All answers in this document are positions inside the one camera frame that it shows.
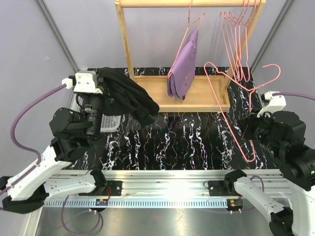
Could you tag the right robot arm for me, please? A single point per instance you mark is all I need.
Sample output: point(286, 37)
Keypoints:
point(282, 134)

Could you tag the pink hanger holding purple trousers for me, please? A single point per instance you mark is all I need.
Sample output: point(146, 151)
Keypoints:
point(200, 18)

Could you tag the pink hanger of black trousers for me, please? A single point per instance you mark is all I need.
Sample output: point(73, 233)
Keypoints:
point(250, 91)

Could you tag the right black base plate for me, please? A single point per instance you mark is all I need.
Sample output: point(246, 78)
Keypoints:
point(220, 188)

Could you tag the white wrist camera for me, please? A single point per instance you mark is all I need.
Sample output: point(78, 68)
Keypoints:
point(273, 102)
point(84, 82)

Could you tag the purple trousers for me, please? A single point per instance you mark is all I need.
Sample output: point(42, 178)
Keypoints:
point(182, 73)

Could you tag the aluminium mounting rail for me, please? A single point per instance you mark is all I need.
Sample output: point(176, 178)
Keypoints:
point(166, 189)

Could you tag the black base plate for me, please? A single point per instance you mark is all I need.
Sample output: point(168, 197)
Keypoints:
point(108, 188)
point(220, 188)

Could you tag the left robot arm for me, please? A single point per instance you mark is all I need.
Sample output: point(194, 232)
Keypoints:
point(74, 132)

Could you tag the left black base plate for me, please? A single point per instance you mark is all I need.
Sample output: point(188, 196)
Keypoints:
point(108, 188)

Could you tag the white plastic basket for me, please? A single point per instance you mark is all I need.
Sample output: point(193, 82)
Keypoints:
point(109, 124)

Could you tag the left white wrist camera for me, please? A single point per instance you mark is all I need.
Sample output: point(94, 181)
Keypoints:
point(84, 82)

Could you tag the empty pink hanger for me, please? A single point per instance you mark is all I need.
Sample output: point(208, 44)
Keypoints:
point(241, 33)
point(245, 32)
point(229, 25)

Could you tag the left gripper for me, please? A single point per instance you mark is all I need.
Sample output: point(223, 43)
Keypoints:
point(99, 95)

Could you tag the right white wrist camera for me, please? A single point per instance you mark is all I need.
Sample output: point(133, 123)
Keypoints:
point(273, 102)

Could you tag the wooden clothes rack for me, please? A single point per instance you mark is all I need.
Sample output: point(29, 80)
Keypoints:
point(200, 97)

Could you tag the black trousers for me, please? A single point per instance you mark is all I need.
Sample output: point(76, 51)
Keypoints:
point(123, 95)

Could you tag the black marble pattern mat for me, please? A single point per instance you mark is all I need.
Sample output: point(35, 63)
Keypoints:
point(182, 141)

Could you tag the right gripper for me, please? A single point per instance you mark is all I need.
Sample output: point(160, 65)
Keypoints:
point(246, 124)

